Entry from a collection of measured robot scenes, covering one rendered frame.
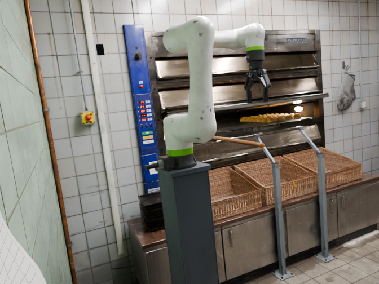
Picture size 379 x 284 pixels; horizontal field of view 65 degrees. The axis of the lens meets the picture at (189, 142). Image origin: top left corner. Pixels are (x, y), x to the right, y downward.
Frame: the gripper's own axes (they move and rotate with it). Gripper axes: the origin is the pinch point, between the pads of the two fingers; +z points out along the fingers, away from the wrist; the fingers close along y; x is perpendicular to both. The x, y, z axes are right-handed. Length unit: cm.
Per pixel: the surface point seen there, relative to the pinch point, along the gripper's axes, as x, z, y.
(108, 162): -63, 41, -111
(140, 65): -29, -35, -108
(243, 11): 75, -82, -106
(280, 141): 111, 45, -104
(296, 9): 139, -86, -103
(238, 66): 66, -32, -106
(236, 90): 63, -10, -108
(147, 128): -28, 16, -108
